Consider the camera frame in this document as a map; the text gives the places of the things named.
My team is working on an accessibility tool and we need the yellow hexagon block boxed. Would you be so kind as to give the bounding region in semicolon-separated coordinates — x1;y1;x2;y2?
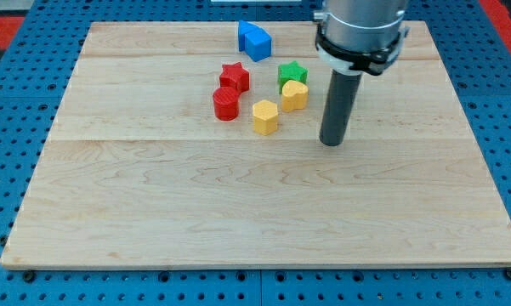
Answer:
252;99;279;135

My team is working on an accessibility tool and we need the red cylinder block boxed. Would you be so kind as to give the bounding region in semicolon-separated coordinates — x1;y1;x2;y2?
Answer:
213;87;240;121

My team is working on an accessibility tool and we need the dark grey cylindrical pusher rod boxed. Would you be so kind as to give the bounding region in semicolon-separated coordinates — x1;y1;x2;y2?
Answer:
319;71;361;146

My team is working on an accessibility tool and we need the black clamp ring mount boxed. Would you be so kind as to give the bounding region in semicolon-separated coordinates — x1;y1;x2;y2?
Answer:
315;24;410;76

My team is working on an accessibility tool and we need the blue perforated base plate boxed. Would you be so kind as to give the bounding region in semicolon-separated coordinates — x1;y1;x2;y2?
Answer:
0;0;511;305

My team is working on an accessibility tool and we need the red star block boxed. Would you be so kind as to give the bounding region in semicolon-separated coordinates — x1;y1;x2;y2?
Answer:
219;62;250;94

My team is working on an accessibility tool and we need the yellow heart block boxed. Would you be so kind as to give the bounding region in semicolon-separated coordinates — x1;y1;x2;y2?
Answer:
281;80;309;112

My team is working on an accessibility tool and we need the blue arch block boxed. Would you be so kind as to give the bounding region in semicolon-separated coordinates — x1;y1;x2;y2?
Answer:
237;20;261;52

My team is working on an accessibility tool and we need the blue cube block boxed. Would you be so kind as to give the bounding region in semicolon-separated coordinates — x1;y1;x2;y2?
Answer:
245;29;272;62

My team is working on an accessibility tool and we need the green star block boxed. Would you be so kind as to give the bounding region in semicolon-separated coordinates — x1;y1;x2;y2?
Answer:
278;60;308;94

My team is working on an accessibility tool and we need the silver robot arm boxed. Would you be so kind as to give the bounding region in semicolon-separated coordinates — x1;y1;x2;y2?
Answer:
314;0;409;146

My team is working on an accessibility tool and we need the wooden board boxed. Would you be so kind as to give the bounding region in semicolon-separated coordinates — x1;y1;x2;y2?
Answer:
0;21;511;270

